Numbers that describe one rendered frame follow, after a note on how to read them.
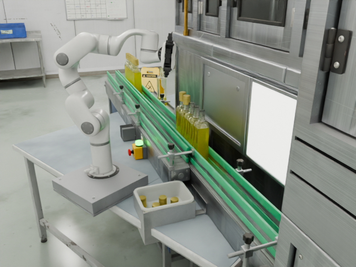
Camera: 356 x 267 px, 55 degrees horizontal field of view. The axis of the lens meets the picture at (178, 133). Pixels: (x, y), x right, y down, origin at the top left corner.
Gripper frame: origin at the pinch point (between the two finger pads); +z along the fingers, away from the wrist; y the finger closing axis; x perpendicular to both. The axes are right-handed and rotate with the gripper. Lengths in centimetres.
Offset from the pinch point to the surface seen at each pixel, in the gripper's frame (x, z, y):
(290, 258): -22, 76, 30
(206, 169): -20.4, -2.6, 44.9
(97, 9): 117, -593, -42
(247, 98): -32.8, -1.6, 13.2
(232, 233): -28, 24, 58
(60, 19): 184, -576, -14
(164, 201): -4, -1, 60
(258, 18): -32.9, -4.3, -17.4
